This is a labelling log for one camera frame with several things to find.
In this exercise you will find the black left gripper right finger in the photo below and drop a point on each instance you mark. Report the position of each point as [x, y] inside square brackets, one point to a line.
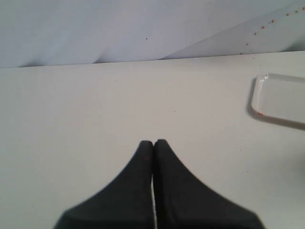
[182, 201]

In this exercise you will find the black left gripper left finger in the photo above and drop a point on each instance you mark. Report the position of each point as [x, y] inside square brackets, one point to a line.
[125, 203]

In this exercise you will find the white backdrop cloth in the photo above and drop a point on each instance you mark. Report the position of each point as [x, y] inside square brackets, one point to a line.
[60, 32]

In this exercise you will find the white rectangular plastic tray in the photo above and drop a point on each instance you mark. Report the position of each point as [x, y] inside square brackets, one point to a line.
[279, 99]

